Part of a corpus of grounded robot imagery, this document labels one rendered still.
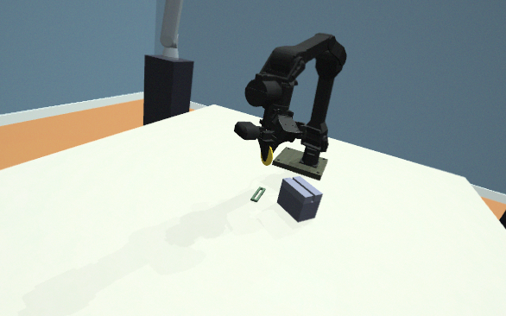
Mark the gold coin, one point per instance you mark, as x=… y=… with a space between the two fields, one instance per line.
x=269 y=159

